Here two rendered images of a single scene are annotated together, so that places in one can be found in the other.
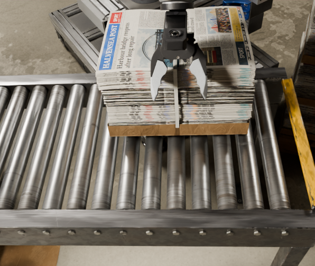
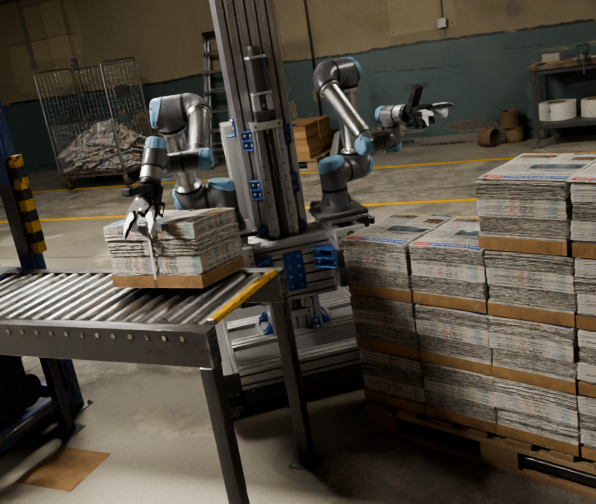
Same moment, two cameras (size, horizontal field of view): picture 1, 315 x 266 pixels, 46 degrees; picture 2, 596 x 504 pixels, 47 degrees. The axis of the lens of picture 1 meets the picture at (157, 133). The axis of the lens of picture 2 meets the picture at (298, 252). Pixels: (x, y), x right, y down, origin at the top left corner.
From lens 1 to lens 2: 1.85 m
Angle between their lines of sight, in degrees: 38
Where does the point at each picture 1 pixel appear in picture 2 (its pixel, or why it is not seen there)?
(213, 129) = (179, 281)
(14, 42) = not seen: hidden behind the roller
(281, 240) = (186, 353)
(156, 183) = (124, 313)
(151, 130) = (139, 281)
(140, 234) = (92, 338)
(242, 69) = (184, 224)
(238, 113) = (193, 267)
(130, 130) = (125, 281)
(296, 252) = (206, 378)
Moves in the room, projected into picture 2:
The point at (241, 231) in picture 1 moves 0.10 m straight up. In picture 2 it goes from (154, 336) to (147, 306)
